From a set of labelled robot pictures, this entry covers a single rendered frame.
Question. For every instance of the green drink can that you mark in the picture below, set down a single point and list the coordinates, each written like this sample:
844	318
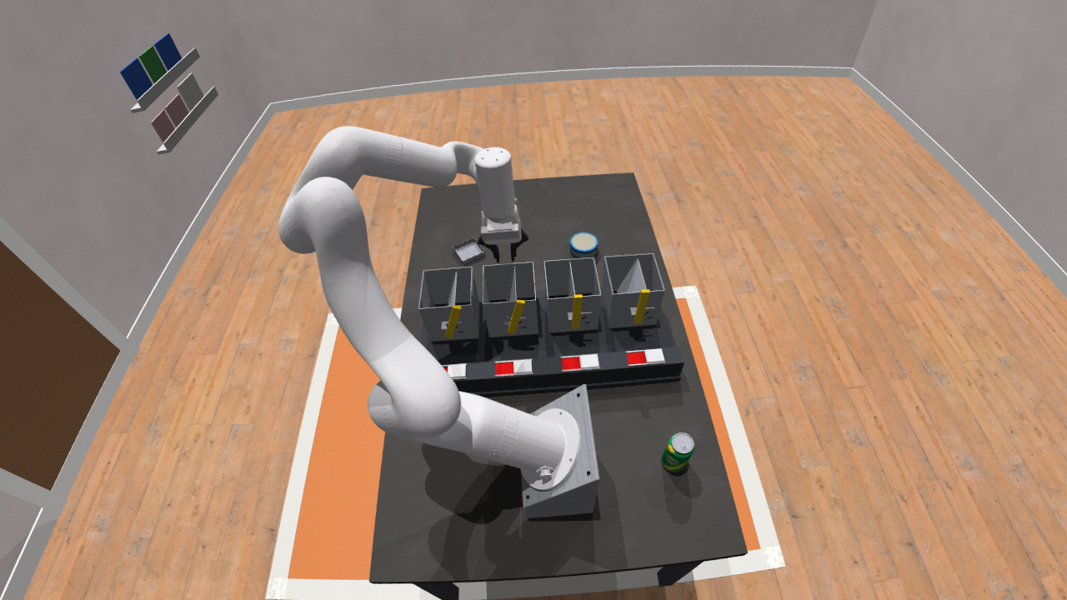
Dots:
678	452

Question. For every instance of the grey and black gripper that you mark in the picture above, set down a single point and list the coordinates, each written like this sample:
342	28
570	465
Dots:
515	242

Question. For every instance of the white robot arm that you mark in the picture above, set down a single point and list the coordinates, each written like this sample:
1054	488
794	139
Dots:
326	217

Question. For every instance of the blue and white round tin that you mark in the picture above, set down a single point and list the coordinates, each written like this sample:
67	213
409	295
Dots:
583	245

